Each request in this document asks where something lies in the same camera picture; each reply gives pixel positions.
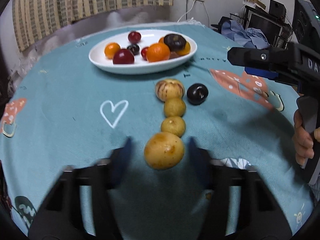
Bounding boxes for blue clothes pile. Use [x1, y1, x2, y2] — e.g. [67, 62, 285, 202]
[221, 20, 271, 50]

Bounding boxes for dark purple plum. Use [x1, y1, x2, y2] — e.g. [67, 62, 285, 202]
[186, 83, 209, 105]
[126, 43, 140, 55]

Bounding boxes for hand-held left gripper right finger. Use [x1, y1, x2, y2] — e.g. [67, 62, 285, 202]
[187, 136, 293, 240]

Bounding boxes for black monitor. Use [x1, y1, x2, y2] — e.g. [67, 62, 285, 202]
[249, 12, 285, 41]

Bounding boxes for cardboard box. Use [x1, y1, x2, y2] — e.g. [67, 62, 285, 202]
[246, 0, 267, 9]

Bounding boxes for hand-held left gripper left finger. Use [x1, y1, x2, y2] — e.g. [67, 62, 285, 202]
[27, 136, 133, 240]

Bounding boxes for teal printed tablecloth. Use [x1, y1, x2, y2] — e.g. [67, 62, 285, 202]
[0, 21, 316, 236]

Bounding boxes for red plum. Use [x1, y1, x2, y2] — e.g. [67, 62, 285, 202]
[128, 31, 142, 44]
[112, 49, 135, 65]

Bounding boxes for white oval plate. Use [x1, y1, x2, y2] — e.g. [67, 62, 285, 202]
[88, 29, 198, 75]

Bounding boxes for small yellow-green round fruit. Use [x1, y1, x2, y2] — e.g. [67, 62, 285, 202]
[160, 116, 186, 138]
[164, 97, 187, 118]

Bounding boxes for white power cable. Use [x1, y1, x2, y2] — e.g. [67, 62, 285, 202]
[177, 0, 197, 23]

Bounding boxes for person's right hand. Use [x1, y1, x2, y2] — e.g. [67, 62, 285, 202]
[292, 110, 320, 166]

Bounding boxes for large orange mandarin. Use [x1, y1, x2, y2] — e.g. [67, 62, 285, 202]
[146, 43, 171, 63]

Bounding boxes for small orange mandarin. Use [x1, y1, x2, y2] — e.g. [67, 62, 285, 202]
[104, 42, 121, 59]

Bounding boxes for beige checked curtain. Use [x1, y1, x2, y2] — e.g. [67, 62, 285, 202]
[12, 0, 174, 53]

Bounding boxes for striped pepino melon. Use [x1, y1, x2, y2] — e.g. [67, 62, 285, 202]
[155, 79, 185, 102]

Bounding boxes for large yellow round fruit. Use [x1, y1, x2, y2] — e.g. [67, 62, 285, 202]
[144, 132, 185, 170]

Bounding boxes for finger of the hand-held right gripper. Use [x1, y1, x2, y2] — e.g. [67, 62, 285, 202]
[227, 42, 302, 68]
[244, 66, 300, 84]

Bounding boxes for black speaker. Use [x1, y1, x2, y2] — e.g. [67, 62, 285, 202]
[269, 0, 287, 18]

